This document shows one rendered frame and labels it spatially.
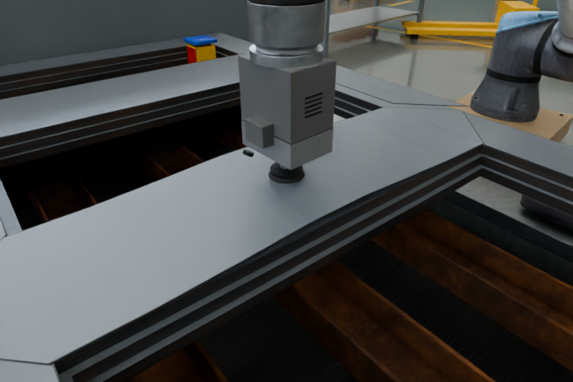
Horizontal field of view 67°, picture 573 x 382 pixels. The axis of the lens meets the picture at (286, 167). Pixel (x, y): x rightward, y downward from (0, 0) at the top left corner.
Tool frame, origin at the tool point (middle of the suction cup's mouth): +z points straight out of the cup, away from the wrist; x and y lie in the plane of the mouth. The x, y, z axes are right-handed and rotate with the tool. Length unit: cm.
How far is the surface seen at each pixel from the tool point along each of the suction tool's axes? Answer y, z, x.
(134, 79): -49.7, -0.2, 3.5
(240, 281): 8.6, 1.2, -13.2
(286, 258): 9.0, 1.2, -8.1
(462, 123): 5.0, -0.1, 32.1
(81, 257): -2.4, -0.3, -23.1
